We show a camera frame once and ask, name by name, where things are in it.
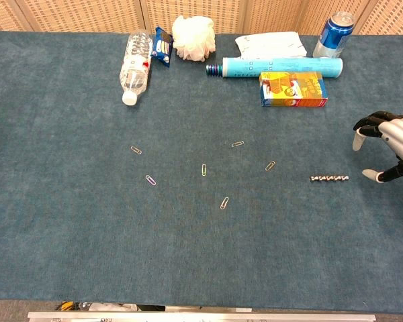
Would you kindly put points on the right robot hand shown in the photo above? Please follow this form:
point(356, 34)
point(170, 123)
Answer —
point(398, 134)

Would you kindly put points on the orange yellow carton box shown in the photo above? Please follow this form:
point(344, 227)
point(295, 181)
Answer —
point(293, 90)

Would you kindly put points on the blue soda can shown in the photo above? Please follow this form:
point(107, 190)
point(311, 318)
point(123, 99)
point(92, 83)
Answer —
point(334, 35)

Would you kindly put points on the light blue cardboard tube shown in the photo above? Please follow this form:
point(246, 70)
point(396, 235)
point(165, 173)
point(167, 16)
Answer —
point(282, 67)

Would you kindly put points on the white tissue pack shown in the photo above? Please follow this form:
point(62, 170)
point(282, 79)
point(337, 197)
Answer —
point(272, 45)

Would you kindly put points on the stack of colourful rings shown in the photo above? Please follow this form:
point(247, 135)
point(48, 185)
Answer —
point(214, 70)

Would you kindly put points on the paperclip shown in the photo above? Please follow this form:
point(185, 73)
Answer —
point(150, 180)
point(203, 169)

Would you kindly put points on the white mesh bath loofah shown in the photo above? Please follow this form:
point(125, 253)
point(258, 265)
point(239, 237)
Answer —
point(193, 37)

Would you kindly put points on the wicker folding screen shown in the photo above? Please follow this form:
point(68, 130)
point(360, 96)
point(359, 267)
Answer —
point(194, 10)

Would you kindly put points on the blue cookie packet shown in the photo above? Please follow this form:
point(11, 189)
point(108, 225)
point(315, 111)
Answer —
point(162, 48)

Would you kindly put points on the clear plastic water bottle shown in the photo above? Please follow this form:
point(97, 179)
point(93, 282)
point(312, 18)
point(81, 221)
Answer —
point(134, 70)

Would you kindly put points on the teal felt table cloth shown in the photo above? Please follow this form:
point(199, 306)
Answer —
point(87, 234)

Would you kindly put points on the aluminium profile rail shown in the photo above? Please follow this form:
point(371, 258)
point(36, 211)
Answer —
point(201, 316)

